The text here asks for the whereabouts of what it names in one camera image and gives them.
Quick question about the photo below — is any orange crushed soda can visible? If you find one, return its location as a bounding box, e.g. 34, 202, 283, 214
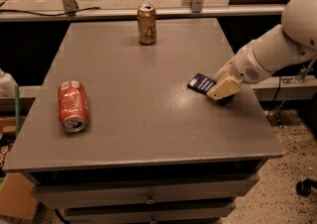
57, 80, 89, 133

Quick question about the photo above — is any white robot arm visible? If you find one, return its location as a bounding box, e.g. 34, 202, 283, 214
206, 0, 317, 101

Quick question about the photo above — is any upper drawer knob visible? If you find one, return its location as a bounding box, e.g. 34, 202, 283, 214
146, 195, 156, 205

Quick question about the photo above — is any grey drawer cabinet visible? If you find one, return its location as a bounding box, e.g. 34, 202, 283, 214
5, 19, 283, 224

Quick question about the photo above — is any white plastic jug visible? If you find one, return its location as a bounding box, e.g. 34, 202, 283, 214
0, 68, 18, 97

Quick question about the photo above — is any cardboard box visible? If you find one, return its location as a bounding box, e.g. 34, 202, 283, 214
0, 173, 39, 224

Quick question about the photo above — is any blue rxbar wrapper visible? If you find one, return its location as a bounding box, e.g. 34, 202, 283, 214
187, 73, 217, 94

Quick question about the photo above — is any green pole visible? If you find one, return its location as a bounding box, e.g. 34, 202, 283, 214
15, 84, 20, 137

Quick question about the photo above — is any black chair caster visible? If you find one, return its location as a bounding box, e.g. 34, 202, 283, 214
295, 178, 317, 197

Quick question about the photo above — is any black cable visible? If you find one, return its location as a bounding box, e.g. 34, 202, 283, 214
0, 6, 102, 17

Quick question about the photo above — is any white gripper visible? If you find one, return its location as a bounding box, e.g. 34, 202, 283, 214
207, 45, 271, 101

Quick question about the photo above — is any gold upright can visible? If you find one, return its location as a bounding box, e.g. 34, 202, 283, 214
137, 4, 157, 45

